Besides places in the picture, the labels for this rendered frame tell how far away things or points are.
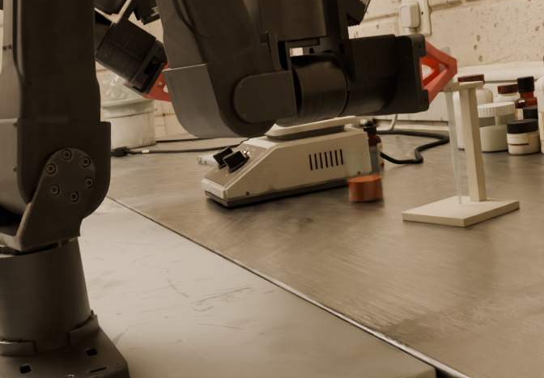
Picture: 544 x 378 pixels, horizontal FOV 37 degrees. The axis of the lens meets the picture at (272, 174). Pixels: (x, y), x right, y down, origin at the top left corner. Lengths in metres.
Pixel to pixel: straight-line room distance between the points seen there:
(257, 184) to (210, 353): 0.51
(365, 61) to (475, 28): 0.83
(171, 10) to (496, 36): 0.92
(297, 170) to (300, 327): 0.50
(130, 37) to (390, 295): 0.58
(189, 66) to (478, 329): 0.28
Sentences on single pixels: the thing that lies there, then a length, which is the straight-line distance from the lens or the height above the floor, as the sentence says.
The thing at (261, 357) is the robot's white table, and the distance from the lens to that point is 0.49.
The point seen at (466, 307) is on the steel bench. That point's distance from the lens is 0.54.
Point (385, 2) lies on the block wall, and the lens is 1.74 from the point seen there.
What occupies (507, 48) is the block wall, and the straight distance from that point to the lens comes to 1.43.
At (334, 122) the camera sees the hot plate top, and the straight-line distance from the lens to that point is 1.03.
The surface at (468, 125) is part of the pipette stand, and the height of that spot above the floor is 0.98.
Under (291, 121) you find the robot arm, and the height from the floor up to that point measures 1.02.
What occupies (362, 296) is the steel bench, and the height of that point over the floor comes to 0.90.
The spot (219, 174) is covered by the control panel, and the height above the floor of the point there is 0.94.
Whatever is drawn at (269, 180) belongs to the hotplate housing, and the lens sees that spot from 1.00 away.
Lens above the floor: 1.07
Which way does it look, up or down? 8 degrees down
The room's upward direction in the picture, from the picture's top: 8 degrees counter-clockwise
